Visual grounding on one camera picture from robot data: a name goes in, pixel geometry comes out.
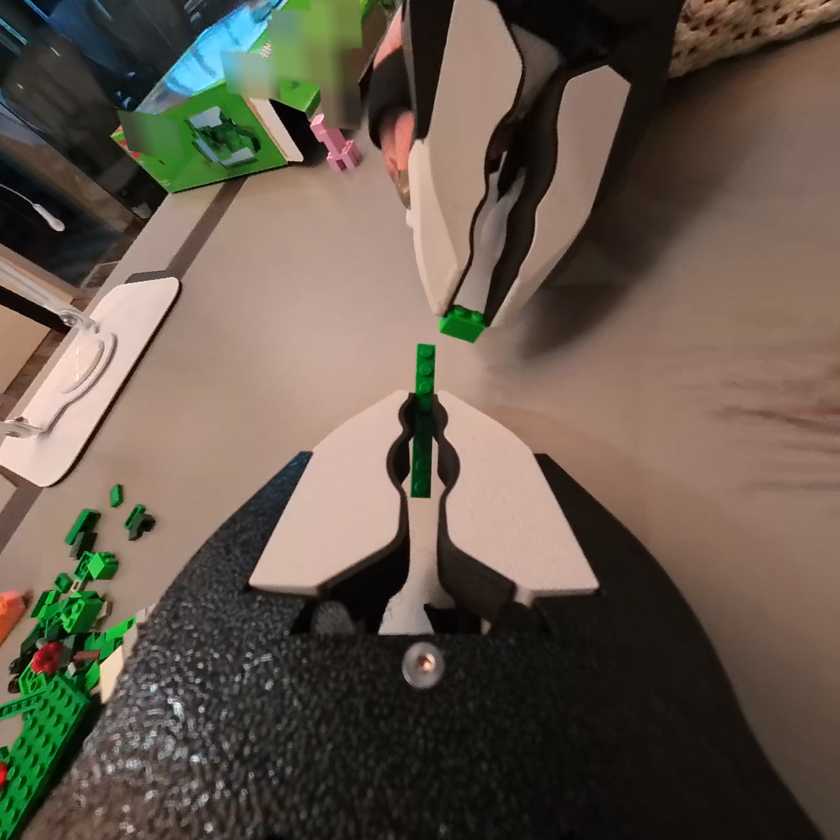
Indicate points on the orange brick separator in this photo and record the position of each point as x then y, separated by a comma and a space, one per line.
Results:
10, 617

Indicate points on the small bright green lego piece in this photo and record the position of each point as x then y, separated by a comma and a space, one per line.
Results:
463, 325

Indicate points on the person's right hand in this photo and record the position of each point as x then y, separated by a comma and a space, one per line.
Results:
400, 157

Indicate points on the pink lego figure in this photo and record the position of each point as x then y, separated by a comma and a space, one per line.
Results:
338, 148

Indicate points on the pile of lego pieces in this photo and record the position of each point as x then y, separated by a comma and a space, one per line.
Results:
46, 735

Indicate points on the green lego box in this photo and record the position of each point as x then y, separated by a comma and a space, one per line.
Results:
174, 172

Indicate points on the long green lego plate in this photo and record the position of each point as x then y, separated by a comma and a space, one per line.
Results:
423, 420

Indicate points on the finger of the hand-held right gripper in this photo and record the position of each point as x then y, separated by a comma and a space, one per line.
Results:
453, 184
577, 157

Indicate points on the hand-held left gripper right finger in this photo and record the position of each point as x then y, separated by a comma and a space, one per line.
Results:
518, 512

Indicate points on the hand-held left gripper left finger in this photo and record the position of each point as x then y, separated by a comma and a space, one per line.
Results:
334, 499

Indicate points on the person's right forearm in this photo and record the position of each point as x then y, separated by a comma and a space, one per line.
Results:
754, 33

